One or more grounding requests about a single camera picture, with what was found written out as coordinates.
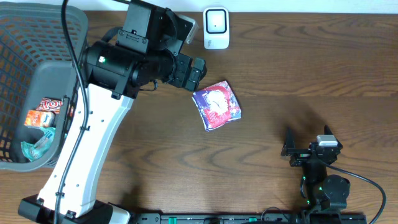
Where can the purple red snack bag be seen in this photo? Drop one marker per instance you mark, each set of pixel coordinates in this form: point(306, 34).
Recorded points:
point(217, 105)

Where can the red orange candy bar wrapper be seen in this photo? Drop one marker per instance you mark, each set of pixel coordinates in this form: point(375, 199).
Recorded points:
point(49, 106)

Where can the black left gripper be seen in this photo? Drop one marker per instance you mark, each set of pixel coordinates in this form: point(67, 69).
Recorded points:
point(185, 72)

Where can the dark grey plastic basket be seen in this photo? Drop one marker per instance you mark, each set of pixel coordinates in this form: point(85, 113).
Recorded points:
point(35, 64)

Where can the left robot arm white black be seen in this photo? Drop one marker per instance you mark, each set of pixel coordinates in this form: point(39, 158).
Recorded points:
point(111, 73)

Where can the teal snack packet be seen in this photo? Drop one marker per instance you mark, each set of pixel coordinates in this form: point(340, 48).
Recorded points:
point(35, 151)

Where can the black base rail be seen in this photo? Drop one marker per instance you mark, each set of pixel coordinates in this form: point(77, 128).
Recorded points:
point(272, 218)

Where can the small orange snack packet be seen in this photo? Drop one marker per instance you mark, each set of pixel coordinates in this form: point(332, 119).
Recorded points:
point(39, 119)

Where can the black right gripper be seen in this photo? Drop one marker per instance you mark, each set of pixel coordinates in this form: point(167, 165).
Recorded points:
point(300, 155)

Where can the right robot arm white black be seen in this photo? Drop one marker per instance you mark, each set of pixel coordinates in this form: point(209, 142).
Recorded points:
point(326, 195)

